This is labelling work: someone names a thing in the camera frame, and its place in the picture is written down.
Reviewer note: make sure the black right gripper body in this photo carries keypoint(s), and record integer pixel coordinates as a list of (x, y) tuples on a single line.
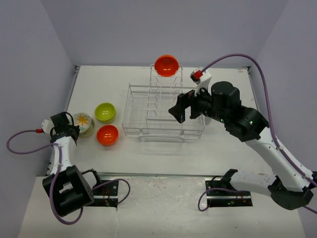
[(208, 109)]

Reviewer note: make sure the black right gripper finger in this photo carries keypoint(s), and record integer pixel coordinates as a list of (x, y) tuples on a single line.
[(178, 110), (197, 105)]

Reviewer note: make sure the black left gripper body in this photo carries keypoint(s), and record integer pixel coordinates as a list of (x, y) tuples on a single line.
[(75, 128)]

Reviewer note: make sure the floral patterned bowl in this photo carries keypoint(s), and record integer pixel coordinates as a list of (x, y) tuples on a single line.
[(83, 120)]

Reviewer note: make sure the orange bowl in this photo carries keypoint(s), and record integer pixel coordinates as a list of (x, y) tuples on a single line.
[(166, 65), (107, 135)]

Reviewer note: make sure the lime green bowl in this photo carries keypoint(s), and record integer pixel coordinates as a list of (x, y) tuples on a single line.
[(105, 113)]

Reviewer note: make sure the orange bowl front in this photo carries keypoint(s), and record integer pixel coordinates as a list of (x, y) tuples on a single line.
[(107, 135)]

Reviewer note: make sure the yellow sun patterned bowl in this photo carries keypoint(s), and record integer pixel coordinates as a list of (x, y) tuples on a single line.
[(86, 132)]

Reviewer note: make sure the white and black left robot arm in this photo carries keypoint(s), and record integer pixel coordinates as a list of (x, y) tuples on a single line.
[(67, 188)]

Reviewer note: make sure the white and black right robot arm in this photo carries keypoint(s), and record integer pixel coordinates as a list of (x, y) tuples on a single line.
[(291, 185)]

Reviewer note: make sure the white cutlery holder basket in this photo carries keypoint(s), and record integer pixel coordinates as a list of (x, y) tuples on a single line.
[(207, 120)]

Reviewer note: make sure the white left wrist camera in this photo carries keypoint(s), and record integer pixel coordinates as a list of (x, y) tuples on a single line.
[(46, 127)]

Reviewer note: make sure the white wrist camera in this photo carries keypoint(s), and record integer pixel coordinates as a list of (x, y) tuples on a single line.
[(46, 127), (201, 78)]

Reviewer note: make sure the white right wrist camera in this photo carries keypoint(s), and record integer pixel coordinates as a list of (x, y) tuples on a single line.
[(201, 78)]

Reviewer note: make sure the white wire dish rack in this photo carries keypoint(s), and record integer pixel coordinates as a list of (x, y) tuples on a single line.
[(146, 115)]

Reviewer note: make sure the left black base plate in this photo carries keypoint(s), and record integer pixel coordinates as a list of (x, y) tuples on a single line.
[(106, 196)]

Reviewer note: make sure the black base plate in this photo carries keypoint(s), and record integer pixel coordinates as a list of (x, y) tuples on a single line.
[(106, 196), (220, 198)]

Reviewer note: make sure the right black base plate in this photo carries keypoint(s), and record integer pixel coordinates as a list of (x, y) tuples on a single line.
[(220, 198)]

